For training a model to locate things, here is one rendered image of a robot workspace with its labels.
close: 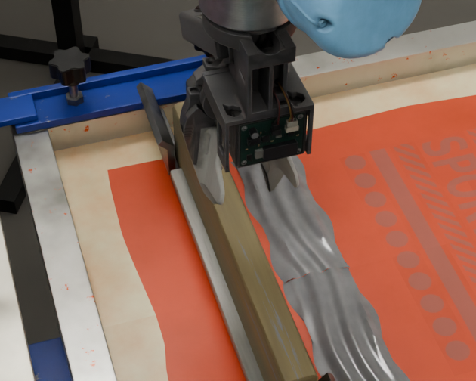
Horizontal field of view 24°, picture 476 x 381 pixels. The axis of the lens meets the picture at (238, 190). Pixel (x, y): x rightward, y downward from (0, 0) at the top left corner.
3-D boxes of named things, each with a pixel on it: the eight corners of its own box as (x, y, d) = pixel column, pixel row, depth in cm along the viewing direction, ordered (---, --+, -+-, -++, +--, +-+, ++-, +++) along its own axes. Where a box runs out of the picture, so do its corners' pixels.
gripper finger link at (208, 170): (198, 243, 92) (217, 160, 86) (179, 193, 96) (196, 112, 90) (233, 239, 93) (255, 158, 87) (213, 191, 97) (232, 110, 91)
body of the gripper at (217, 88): (221, 180, 85) (220, 57, 77) (191, 109, 91) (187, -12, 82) (314, 159, 87) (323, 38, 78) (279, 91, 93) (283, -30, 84)
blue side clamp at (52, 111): (265, 88, 132) (266, 41, 127) (278, 114, 129) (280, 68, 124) (16, 138, 126) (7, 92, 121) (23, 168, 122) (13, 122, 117)
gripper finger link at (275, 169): (285, 227, 94) (267, 155, 87) (264, 180, 98) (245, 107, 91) (319, 214, 94) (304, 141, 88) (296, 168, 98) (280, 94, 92)
